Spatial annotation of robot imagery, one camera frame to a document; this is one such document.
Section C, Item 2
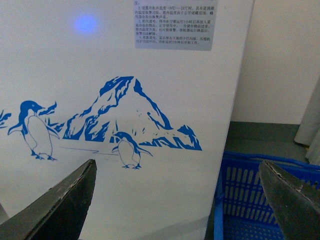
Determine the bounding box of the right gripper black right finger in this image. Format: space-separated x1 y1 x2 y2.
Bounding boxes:
258 160 320 240

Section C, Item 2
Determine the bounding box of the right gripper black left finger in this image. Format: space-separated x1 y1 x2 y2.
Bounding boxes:
0 159 97 240

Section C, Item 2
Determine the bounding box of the blue plastic shopping basket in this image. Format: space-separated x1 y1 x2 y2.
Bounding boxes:
213 151 320 240

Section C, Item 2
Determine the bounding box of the white vertical blind curtain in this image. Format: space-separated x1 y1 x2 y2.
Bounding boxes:
294 79 320 166

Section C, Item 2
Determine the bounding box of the white chest freezer blue rim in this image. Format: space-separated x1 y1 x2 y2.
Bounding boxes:
0 0 254 240

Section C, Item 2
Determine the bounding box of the grey instruction label sticker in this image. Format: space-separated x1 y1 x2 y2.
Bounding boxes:
133 0 218 51

